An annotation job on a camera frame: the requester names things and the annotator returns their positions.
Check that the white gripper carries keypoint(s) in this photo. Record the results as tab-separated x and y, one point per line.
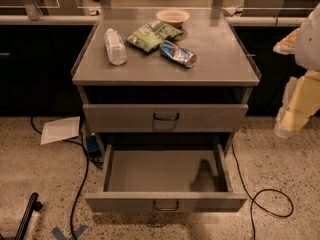
310	47

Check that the blue silver redbull can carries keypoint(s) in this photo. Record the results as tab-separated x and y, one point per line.
178	54

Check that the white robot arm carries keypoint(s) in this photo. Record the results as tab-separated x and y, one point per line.
304	43

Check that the grey metal drawer cabinet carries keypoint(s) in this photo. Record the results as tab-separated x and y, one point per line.
222	74

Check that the open grey lower drawer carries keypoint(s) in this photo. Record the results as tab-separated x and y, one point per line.
177	179

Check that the closed grey upper drawer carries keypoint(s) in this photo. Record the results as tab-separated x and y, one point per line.
110	118

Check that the beige paper bowl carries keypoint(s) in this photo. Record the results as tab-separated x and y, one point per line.
174	17

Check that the green chip bag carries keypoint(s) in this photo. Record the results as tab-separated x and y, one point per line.
149	36

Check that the clear plastic water bottle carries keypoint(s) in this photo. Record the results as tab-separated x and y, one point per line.
115	47

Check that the blue power adapter box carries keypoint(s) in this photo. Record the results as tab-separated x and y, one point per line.
92	146

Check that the white paper sheet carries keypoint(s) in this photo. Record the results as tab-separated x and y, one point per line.
61	129

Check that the black bar tool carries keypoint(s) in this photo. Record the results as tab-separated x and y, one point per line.
33	205

